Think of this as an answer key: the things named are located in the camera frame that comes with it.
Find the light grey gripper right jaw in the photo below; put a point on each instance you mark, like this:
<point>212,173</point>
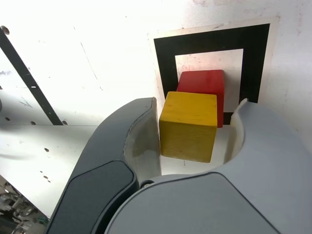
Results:
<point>219,207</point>

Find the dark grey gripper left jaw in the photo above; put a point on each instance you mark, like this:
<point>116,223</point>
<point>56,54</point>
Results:
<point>102,170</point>

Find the yellow cube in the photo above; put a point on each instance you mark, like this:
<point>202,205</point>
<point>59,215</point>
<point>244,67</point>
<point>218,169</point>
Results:
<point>187,126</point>

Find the red cube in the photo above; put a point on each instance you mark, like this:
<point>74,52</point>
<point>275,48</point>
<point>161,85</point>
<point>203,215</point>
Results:
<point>202,81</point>

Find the black tape square outline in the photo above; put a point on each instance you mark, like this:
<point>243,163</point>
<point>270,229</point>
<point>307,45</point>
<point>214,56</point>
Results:
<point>165,48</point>

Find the black tape strip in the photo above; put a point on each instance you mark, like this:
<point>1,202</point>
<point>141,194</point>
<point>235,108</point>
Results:
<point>26,75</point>

